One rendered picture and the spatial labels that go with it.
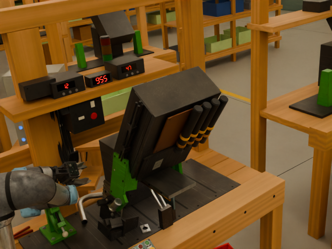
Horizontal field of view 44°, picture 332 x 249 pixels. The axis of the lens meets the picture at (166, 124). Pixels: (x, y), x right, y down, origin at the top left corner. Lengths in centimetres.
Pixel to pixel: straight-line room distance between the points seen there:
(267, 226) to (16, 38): 165
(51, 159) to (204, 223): 80
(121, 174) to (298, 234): 189
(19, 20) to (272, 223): 167
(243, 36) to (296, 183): 432
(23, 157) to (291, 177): 268
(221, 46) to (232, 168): 511
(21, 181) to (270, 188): 141
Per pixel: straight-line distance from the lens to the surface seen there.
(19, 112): 185
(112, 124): 232
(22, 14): 191
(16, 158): 215
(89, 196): 232
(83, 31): 933
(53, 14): 196
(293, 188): 396
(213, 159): 260
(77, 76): 195
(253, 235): 340
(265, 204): 231
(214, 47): 734
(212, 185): 232
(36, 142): 205
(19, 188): 126
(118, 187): 194
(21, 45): 192
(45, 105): 188
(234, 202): 218
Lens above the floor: 216
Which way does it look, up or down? 24 degrees down
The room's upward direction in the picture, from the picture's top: 5 degrees counter-clockwise
